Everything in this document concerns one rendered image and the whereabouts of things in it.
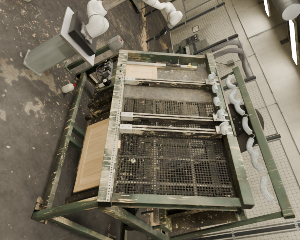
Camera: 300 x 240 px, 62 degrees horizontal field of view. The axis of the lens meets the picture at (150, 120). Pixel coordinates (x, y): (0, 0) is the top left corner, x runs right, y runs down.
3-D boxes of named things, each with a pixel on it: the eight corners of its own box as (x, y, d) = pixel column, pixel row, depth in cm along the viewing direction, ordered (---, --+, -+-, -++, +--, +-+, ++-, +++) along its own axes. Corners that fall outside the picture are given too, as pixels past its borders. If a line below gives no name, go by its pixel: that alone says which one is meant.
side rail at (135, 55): (127, 56, 357) (127, 49, 349) (203, 62, 364) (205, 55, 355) (127, 58, 353) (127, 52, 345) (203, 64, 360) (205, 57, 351)
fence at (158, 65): (126, 63, 336) (126, 61, 333) (195, 68, 342) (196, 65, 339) (126, 65, 333) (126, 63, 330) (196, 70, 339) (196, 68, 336)
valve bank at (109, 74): (97, 59, 332) (112, 52, 323) (104, 67, 341) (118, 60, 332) (91, 84, 299) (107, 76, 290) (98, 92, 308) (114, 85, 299)
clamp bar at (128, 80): (125, 80, 313) (125, 64, 296) (217, 85, 320) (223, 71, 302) (125, 85, 307) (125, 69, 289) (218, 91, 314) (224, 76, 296)
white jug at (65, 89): (62, 85, 340) (73, 79, 332) (67, 90, 346) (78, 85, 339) (60, 90, 333) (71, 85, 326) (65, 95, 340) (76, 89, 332)
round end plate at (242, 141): (196, 113, 358) (253, 93, 329) (197, 115, 362) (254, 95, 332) (204, 160, 305) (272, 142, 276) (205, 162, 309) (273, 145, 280)
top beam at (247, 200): (204, 58, 359) (205, 52, 352) (210, 58, 360) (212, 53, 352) (239, 209, 214) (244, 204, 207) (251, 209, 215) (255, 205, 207)
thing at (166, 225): (158, 168, 301) (228, 149, 270) (164, 174, 311) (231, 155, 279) (160, 228, 255) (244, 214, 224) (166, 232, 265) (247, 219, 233)
